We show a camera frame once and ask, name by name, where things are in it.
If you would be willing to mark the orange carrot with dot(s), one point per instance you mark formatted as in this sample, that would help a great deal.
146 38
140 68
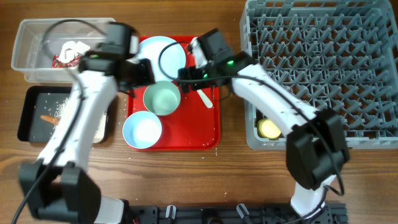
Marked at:
50 119

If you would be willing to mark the white rice pile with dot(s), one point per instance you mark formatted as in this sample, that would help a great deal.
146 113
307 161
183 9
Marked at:
100 131

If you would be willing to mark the black mounting rail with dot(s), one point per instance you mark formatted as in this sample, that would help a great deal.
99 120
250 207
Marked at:
330 213

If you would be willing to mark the light blue bowl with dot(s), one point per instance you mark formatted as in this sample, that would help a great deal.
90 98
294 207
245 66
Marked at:
142 130

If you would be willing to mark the yellow plastic cup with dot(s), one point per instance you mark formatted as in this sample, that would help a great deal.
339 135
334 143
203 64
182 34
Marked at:
267 129

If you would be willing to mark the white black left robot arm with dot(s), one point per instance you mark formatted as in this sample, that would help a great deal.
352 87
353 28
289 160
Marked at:
56 186

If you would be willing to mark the white plastic spoon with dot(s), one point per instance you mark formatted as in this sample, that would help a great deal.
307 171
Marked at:
206 101

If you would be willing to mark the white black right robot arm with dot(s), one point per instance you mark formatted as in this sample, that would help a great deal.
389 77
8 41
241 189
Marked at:
316 148

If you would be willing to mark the red snack wrapper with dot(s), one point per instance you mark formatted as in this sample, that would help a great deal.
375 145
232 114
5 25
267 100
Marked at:
57 63

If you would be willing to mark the black food waste tray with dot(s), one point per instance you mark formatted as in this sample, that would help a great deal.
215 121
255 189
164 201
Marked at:
40 100

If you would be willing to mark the red serving tray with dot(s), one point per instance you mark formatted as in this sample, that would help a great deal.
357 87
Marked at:
192 126

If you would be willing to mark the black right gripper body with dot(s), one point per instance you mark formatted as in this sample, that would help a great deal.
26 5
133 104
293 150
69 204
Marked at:
192 74

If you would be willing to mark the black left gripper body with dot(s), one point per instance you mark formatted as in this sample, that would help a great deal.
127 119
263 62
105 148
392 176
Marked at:
137 74

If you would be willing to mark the clear plastic waste bin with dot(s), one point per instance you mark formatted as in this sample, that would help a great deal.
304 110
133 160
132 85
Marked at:
29 58

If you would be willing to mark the grey dishwasher rack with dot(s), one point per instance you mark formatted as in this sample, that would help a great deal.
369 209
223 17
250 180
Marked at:
332 54

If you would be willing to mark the green bowl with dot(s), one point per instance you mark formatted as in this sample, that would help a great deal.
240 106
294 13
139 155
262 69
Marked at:
162 98

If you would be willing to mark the light blue plate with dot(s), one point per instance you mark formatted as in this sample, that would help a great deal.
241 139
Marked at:
171 60

